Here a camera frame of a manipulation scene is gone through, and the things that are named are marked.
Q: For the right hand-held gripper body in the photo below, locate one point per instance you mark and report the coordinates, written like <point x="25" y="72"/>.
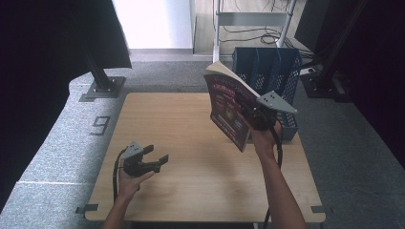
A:
<point x="267" y="111"/>

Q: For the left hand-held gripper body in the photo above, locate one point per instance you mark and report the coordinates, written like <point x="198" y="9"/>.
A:
<point x="135" y="162"/>

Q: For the purple paperback book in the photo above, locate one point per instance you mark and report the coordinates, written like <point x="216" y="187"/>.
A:
<point x="226" y="108"/>

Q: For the blue plastic file rack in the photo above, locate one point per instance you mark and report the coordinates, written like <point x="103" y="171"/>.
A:
<point x="270" y="63"/>

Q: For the person's left hand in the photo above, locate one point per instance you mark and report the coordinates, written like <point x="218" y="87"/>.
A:
<point x="129" y="186"/>

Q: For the person's right hand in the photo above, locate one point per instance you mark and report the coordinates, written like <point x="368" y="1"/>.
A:
<point x="263" y="140"/>

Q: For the black metal stand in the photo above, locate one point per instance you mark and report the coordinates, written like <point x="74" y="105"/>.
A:
<point x="103" y="86"/>
<point x="323" y="82"/>

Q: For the black curtain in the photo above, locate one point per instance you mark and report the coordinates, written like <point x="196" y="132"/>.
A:
<point x="382" y="79"/>
<point x="47" y="47"/>

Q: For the grey table bracket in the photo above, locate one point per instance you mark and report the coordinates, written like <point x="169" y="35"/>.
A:
<point x="87" y="208"/>
<point x="318" y="209"/>

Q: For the white metal frame stand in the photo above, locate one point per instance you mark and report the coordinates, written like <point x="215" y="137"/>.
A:
<point x="251" y="18"/>

